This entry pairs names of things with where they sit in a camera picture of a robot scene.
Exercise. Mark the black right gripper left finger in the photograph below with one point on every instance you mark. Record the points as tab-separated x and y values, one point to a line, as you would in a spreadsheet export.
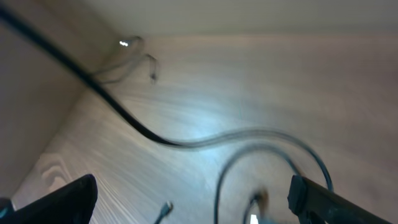
73	203

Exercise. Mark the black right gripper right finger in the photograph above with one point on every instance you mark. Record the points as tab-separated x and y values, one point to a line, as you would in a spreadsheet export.
312	203

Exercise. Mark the black cable small plug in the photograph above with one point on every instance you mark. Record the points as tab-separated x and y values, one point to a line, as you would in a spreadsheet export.
164	211

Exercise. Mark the black cable gold plug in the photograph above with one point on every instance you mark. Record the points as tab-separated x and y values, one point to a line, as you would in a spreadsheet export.
12	20

